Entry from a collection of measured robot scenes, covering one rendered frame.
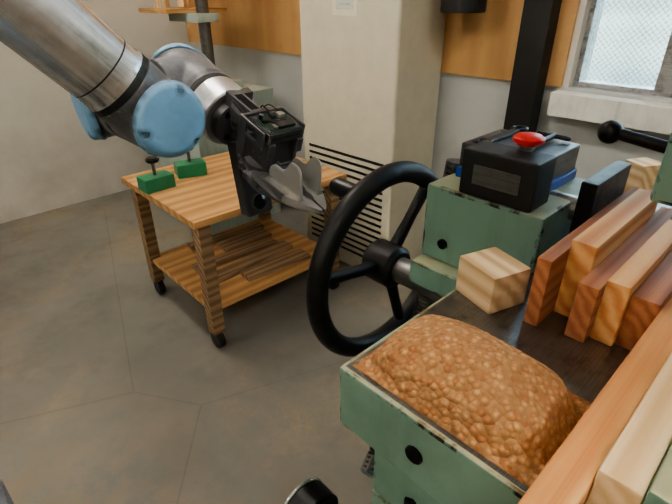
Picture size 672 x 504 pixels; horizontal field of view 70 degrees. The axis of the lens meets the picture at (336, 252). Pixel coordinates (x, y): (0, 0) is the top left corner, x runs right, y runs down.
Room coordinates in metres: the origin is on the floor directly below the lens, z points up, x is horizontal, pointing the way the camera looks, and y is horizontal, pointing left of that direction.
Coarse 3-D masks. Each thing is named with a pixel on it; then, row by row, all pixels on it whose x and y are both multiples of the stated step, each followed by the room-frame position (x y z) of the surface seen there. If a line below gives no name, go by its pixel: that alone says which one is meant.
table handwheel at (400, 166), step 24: (384, 168) 0.57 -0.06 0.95; (408, 168) 0.59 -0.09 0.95; (360, 192) 0.53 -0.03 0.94; (336, 216) 0.51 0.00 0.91; (408, 216) 0.61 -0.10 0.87; (336, 240) 0.50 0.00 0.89; (384, 240) 0.60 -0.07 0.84; (312, 264) 0.49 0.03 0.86; (360, 264) 0.55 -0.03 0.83; (384, 264) 0.55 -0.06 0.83; (408, 264) 0.55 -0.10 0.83; (312, 288) 0.48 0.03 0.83; (312, 312) 0.48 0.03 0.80; (408, 312) 0.61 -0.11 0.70; (336, 336) 0.50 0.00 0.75; (360, 336) 0.56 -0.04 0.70; (384, 336) 0.57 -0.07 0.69
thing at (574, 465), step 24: (648, 336) 0.26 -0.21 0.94; (624, 360) 0.23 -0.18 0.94; (648, 360) 0.23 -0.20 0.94; (624, 384) 0.21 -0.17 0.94; (648, 384) 0.21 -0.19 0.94; (600, 408) 0.19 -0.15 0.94; (624, 408) 0.19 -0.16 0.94; (576, 432) 0.18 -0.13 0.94; (600, 432) 0.18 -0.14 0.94; (552, 456) 0.16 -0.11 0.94; (576, 456) 0.16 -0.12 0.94; (600, 456) 0.16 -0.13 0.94; (552, 480) 0.15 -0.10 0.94; (576, 480) 0.15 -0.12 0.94
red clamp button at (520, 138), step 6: (522, 132) 0.47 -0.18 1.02; (528, 132) 0.47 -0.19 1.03; (534, 132) 0.47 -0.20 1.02; (516, 138) 0.46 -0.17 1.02; (522, 138) 0.45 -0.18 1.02; (528, 138) 0.45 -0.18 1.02; (534, 138) 0.45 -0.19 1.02; (540, 138) 0.45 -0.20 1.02; (522, 144) 0.45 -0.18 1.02; (528, 144) 0.45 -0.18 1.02; (534, 144) 0.45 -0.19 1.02; (540, 144) 0.45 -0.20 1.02
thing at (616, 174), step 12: (612, 168) 0.45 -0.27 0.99; (624, 168) 0.45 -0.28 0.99; (588, 180) 0.41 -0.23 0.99; (600, 180) 0.41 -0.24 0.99; (612, 180) 0.43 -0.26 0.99; (624, 180) 0.45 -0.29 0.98; (552, 192) 0.47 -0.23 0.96; (588, 192) 0.40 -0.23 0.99; (600, 192) 0.41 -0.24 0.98; (612, 192) 0.43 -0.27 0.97; (576, 204) 0.41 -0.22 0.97; (588, 204) 0.40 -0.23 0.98; (600, 204) 0.42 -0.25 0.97; (576, 216) 0.41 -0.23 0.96; (588, 216) 0.40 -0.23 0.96
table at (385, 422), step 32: (448, 288) 0.45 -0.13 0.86; (480, 320) 0.33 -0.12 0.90; (512, 320) 0.33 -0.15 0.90; (544, 320) 0.33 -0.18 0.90; (544, 352) 0.29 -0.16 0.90; (576, 352) 0.29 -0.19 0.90; (608, 352) 0.29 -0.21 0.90; (352, 384) 0.26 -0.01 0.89; (576, 384) 0.25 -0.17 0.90; (352, 416) 0.26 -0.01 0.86; (384, 416) 0.24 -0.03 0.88; (416, 416) 0.22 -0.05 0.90; (384, 448) 0.24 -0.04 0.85; (416, 448) 0.22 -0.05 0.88; (448, 448) 0.20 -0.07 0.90; (416, 480) 0.22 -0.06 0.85; (448, 480) 0.20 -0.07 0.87; (480, 480) 0.19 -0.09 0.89; (512, 480) 0.18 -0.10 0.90
